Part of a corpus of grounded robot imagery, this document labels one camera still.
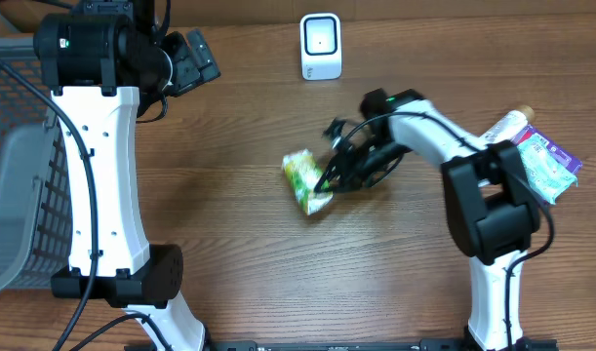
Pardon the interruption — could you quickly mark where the white cream tube gold cap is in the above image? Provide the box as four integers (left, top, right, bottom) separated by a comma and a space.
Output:
480, 105, 536, 143

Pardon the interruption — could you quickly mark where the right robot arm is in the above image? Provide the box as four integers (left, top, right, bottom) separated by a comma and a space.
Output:
314, 89, 540, 350

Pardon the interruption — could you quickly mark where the green tea box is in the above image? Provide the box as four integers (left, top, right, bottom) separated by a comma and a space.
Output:
282, 149, 333, 215

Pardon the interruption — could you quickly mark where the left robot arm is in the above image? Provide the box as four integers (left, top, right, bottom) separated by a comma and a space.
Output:
33, 1, 219, 350

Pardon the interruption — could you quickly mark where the red purple snack packet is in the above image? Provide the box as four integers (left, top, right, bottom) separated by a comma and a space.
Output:
512, 125, 583, 178

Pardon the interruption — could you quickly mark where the teal wet wipes packet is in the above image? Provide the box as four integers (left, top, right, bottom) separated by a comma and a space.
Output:
517, 135, 577, 205

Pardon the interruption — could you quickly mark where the grey plastic mesh basket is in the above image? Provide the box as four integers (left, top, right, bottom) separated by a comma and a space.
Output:
0, 36, 74, 297

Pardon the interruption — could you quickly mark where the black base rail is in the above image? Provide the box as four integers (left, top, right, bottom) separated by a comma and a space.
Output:
124, 338, 560, 351

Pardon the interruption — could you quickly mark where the white barcode scanner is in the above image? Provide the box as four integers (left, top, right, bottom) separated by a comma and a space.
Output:
299, 13, 342, 81

